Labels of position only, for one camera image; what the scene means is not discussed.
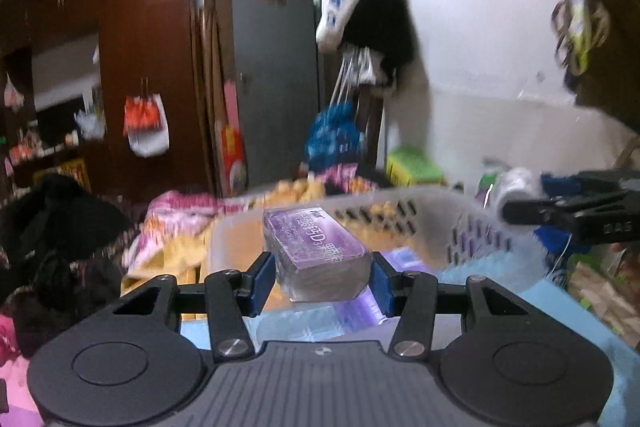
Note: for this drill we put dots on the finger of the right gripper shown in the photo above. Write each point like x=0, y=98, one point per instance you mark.
x=592, y=184
x=604, y=209

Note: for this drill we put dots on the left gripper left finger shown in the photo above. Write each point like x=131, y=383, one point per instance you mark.
x=226, y=297

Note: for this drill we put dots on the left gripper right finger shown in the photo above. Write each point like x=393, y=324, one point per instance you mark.
x=416, y=298

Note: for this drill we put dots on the purple tissue pack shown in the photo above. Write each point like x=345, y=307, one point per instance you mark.
x=318, y=260

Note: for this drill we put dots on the white plastic laundry basket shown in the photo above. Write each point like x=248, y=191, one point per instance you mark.
x=451, y=235

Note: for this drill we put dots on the orange floral blanket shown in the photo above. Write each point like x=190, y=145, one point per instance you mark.
x=191, y=235

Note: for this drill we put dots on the green box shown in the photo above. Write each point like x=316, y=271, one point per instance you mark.
x=407, y=165

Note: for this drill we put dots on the brown hanging bags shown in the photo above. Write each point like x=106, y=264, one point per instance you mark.
x=597, y=44

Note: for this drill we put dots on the black clothing pile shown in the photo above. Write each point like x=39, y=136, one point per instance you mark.
x=60, y=259

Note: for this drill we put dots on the blue plastic bag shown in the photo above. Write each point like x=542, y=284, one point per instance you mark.
x=333, y=138

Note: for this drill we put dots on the orange white hanging bag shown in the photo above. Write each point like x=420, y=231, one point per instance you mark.
x=146, y=126

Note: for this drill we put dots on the grey metal door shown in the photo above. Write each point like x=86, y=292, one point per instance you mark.
x=276, y=73

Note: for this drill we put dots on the white black hanging sweatshirt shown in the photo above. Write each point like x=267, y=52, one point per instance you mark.
x=374, y=35

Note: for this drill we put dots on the dark red wooden wardrobe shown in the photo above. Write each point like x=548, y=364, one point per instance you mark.
x=145, y=47

